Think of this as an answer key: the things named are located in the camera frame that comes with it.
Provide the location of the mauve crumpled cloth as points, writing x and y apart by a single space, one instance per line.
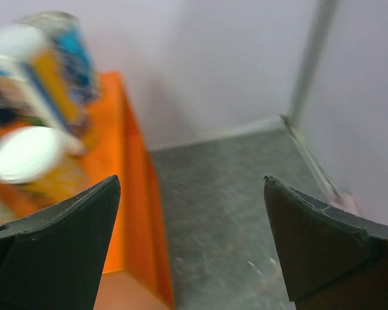
345 202

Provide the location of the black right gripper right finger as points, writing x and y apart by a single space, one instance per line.
330 259

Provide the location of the blue can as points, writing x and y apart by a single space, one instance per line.
64 32

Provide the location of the white lid small can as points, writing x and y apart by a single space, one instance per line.
35 160

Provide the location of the orange box counter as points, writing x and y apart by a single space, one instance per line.
136 274

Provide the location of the colourful can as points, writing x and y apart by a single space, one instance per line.
31 79

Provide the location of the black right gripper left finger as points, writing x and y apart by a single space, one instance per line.
54 258

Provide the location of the aluminium frame post right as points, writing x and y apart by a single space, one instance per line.
317 37

